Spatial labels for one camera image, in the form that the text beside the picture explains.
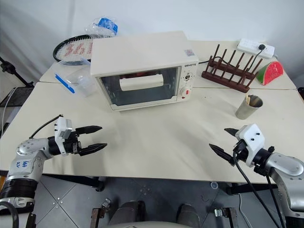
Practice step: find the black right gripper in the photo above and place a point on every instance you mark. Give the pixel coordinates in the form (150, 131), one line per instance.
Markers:
(241, 150)

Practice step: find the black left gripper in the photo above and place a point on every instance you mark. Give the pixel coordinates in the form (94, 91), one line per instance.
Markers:
(71, 145)

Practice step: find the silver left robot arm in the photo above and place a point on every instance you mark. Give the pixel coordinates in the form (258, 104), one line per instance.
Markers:
(28, 147)

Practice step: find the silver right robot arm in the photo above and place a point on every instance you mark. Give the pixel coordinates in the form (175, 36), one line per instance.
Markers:
(286, 166)

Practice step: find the white timer knob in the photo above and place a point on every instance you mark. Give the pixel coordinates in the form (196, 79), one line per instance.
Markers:
(185, 91)

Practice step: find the glass oven door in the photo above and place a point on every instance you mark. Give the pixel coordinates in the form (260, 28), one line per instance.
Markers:
(142, 96)

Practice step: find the small cream oven knob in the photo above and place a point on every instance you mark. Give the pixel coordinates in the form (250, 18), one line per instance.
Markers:
(189, 77)

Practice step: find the cream toaster oven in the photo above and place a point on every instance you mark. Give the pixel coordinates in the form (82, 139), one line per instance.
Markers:
(137, 50)

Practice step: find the metal cup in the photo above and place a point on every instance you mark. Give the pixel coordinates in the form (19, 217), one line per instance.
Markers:
(248, 110)

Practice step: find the small white cap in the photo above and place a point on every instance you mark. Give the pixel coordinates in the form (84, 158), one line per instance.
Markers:
(214, 185)

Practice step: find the black table leg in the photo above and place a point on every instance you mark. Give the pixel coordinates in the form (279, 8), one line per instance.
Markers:
(249, 188)
(99, 184)

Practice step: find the wooden stick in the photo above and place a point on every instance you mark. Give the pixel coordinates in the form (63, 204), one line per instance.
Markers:
(248, 99)

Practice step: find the small clear plastic cup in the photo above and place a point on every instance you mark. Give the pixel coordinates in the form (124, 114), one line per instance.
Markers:
(86, 86)

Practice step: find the blue box lid clip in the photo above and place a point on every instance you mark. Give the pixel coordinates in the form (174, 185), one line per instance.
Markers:
(64, 83)

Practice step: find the dark wooden dish rack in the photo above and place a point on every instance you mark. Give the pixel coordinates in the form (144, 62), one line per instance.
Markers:
(228, 74)

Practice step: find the clear plastic storage box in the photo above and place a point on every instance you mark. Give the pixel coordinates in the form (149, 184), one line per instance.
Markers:
(69, 69)

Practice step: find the dark rounded shape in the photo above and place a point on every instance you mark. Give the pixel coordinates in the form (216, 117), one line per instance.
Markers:
(188, 215)
(127, 212)

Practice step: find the watermelon slice toy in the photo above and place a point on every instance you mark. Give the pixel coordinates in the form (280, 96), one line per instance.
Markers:
(270, 73)

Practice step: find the black racket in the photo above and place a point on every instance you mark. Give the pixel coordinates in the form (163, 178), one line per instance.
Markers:
(71, 48)

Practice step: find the white power strip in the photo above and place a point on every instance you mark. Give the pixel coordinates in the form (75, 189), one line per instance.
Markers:
(249, 45)

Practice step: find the black power plug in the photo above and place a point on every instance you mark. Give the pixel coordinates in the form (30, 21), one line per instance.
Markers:
(261, 47)

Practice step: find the black tripod stand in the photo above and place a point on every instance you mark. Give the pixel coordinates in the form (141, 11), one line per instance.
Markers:
(14, 71)

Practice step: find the clear plastic bag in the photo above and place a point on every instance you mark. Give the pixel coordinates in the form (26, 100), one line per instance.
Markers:
(99, 29)

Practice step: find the blue packet in bag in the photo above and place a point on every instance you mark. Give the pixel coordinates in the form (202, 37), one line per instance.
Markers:
(108, 23)

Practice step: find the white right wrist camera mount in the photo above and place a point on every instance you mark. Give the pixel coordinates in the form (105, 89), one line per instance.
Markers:
(251, 136)

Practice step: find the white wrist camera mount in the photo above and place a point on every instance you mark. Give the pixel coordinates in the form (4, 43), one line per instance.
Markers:
(251, 136)
(62, 128)

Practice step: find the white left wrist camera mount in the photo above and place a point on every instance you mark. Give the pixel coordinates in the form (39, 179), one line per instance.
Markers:
(62, 128)

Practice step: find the brown metal bracket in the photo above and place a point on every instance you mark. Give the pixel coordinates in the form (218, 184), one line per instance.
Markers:
(230, 217)
(97, 217)

